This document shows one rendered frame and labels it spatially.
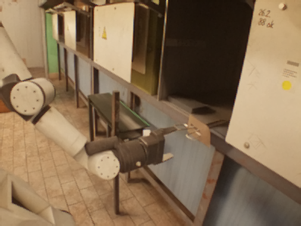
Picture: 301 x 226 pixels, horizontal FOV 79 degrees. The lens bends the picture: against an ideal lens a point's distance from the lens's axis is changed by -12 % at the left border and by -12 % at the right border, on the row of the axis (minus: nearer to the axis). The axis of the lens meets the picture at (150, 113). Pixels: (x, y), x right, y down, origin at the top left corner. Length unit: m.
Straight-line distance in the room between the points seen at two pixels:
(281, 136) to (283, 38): 0.22
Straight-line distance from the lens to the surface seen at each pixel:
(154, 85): 1.12
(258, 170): 0.75
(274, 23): 0.53
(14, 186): 0.66
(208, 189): 0.96
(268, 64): 0.53
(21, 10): 4.73
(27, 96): 0.51
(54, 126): 0.54
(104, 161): 0.54
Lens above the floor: 1.23
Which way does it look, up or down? 24 degrees down
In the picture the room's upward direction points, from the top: 5 degrees clockwise
